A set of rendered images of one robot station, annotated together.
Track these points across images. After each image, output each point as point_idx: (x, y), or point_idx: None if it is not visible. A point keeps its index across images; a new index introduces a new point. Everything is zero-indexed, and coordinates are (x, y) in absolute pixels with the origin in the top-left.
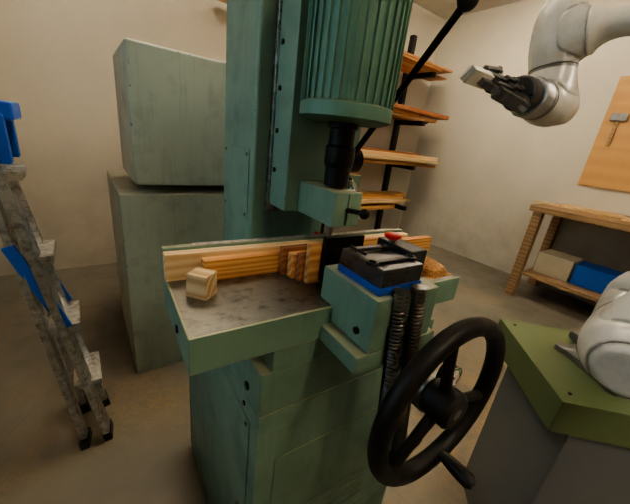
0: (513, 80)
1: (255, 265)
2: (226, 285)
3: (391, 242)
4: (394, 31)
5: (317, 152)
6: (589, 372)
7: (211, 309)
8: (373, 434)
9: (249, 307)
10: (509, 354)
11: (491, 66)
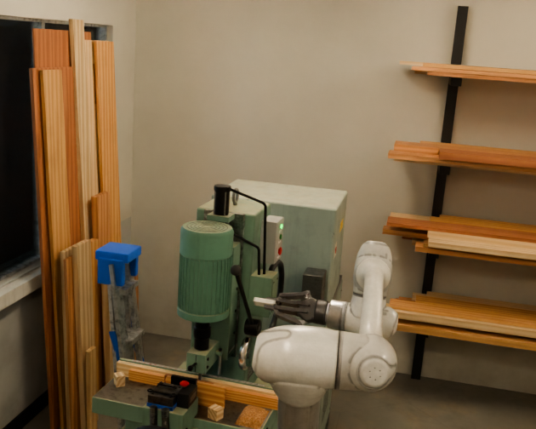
0: (302, 305)
1: (152, 380)
2: (133, 385)
3: (182, 386)
4: (197, 284)
5: (211, 323)
6: None
7: (112, 391)
8: None
9: (125, 396)
10: None
11: (288, 294)
